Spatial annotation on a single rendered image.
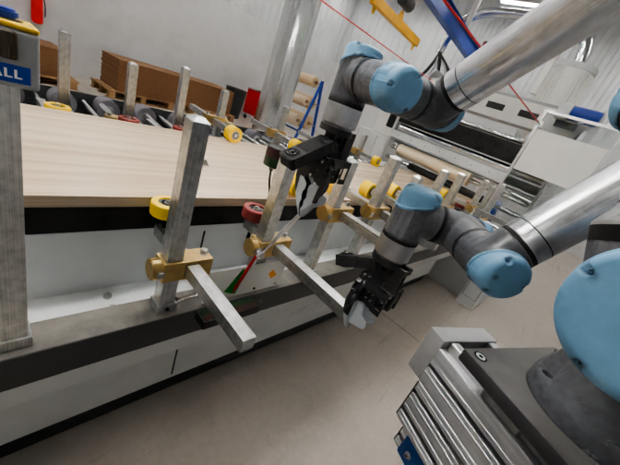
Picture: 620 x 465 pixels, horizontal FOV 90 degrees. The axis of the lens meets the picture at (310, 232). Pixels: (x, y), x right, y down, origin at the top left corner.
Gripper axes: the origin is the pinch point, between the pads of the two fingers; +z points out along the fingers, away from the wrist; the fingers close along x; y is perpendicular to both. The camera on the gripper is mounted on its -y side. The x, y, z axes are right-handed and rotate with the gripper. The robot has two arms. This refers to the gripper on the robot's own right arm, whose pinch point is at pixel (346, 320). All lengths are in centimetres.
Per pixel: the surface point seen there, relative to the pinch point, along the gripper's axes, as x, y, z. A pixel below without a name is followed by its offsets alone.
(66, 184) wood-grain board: -44, -55, -7
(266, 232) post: -5.7, -29.3, -7.5
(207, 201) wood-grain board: -12, -50, -6
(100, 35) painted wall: 120, -755, -1
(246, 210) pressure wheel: -4.1, -41.5, -7.4
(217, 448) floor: -3, -21, 83
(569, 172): 247, -3, -56
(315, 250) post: 19.1, -29.5, 1.8
